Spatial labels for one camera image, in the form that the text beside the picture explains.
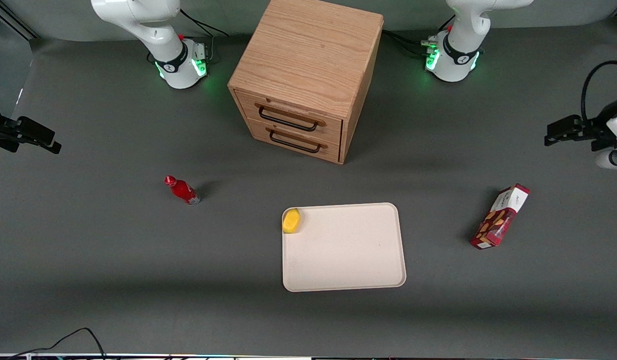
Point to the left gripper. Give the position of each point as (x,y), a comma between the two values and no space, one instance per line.
(595,131)

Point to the red cookie box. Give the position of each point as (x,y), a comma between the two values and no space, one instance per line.
(501,217)

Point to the beige plastic tray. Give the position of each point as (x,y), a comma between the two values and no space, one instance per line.
(348,250)

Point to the red soda bottle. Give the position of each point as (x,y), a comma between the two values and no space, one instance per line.
(184,191)

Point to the wooden drawer front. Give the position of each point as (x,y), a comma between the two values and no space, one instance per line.
(248,102)
(261,134)

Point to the yellow lemon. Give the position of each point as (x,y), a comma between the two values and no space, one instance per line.
(291,221)

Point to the wooden two-drawer cabinet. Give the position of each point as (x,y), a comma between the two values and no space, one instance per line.
(308,45)

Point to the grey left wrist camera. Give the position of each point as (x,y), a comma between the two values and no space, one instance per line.
(613,160)

